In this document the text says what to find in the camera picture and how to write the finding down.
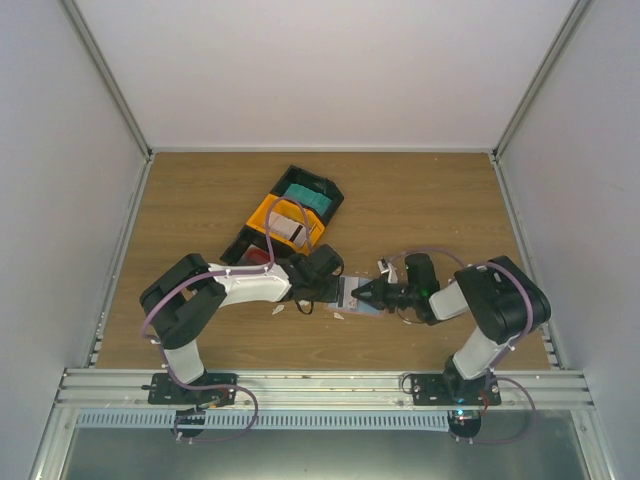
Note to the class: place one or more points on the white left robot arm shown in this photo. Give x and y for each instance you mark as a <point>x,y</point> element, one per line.
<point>181,302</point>

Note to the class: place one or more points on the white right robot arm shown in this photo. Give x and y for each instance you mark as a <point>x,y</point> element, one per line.
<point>504,302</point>

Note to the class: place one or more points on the black bin with red cards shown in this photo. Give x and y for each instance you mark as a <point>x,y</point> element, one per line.
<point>247,237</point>

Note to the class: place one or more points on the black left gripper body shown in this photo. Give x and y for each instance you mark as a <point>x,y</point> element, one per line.
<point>321,294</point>

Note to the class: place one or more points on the aluminium front rail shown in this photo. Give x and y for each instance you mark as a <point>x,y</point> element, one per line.
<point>312,390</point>

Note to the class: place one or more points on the stack of red-white cards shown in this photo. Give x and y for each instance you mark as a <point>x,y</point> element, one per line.
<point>256,256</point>

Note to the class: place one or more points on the stack of teal cards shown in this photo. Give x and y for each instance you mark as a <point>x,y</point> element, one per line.
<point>317,201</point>

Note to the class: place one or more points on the yellow bin with white cards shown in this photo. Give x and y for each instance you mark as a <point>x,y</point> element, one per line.
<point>272,204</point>

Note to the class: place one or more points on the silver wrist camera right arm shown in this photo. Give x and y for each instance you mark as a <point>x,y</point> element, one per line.
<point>387,270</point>

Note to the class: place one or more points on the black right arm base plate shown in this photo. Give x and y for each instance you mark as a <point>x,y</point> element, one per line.
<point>440,390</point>

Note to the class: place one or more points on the stack of white cards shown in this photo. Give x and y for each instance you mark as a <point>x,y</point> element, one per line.
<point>290,230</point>

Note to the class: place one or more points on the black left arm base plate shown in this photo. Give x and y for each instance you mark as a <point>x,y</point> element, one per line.
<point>211,389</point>

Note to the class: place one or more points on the black bin with teal cards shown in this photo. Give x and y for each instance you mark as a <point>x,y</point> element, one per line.
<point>315,182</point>

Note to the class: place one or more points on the grey slotted cable duct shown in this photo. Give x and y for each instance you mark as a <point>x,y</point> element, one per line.
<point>270,419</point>

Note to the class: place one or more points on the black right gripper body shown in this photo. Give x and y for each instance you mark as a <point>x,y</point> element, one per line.
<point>402,298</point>

